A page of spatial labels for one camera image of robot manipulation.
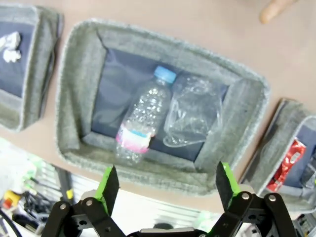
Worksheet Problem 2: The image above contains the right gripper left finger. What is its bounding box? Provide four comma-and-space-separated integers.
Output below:
43, 164, 129, 237

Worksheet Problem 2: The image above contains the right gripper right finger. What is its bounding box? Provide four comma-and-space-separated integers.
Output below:
207, 161, 297, 237

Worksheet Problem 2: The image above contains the crushed red soda can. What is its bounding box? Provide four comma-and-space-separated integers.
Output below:
266, 139, 307, 192

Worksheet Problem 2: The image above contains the crushed clear plastic bottle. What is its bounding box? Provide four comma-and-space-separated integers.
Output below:
162, 75, 224, 149

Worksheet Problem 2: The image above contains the pink label water bottle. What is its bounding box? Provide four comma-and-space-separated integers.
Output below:
115, 66, 177, 165

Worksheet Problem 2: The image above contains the white paper ball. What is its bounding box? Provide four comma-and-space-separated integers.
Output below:
0, 31, 22, 63

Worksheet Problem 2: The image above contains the person's left hand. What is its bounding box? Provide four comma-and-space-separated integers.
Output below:
259, 0, 299, 24

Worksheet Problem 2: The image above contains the dark metal table leg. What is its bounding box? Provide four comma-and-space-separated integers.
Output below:
55, 166, 74, 205

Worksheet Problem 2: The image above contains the grey fabric basket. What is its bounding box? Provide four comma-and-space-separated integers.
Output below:
240, 98, 316, 213
55, 18, 271, 196
0, 3, 64, 133

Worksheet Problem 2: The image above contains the yellow red emergency stop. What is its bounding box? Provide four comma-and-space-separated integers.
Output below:
1, 190, 17, 209

